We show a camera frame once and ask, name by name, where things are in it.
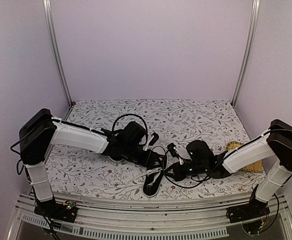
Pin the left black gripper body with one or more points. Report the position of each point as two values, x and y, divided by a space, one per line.
148 162

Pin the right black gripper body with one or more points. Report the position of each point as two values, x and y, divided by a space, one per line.
181 175

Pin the black canvas sneaker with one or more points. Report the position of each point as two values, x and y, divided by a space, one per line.
153 177
116 158

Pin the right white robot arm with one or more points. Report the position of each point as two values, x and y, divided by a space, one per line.
276 141

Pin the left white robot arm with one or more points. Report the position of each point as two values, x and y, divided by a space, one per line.
43 129

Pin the woven bamboo tray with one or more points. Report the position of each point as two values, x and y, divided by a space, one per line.
254 167

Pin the floral patterned table mat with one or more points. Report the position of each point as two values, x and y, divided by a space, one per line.
79 172

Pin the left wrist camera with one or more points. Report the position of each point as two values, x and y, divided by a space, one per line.
151 140

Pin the front aluminium rail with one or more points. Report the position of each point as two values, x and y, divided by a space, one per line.
186 219

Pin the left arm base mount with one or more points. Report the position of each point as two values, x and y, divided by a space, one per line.
66 211

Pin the right aluminium frame post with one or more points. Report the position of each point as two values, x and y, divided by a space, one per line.
247 52

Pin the aluminium frame post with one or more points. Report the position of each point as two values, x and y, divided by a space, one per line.
55 50
247 52

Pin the left aluminium frame post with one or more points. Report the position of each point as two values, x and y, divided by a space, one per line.
55 50

